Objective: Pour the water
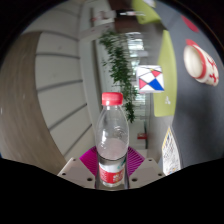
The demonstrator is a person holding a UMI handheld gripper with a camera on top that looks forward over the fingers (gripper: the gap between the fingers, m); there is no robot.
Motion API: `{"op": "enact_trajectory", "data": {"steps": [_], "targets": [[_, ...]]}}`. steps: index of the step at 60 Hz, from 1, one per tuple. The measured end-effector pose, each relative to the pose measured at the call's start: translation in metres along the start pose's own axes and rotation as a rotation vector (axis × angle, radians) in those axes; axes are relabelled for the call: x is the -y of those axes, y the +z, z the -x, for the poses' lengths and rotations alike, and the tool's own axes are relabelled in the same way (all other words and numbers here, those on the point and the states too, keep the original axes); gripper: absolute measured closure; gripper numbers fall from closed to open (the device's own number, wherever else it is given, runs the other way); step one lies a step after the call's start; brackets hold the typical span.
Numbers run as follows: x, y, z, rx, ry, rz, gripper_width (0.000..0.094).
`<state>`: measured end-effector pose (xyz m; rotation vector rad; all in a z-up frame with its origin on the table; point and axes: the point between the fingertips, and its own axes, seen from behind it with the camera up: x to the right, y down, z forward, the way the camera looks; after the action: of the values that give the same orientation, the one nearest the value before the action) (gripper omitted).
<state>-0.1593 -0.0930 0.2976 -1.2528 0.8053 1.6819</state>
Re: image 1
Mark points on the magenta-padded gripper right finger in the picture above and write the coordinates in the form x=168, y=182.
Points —
x=146, y=171

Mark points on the white cube with coloured triangles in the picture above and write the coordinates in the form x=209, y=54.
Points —
x=150, y=79

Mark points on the red fire extinguisher box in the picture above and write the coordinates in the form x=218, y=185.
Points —
x=142, y=136

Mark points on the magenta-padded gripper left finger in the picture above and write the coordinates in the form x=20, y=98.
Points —
x=75, y=171

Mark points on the white and red mug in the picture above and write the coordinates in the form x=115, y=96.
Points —
x=200, y=65

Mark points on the potted green plants group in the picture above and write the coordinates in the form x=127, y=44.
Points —
x=119, y=66

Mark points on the flat round red coaster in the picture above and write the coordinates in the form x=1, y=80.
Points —
x=190, y=23

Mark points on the white printed booklet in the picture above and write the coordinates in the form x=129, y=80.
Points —
x=170, y=153

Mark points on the clear red-capped water bottle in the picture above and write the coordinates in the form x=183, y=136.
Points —
x=112, y=146

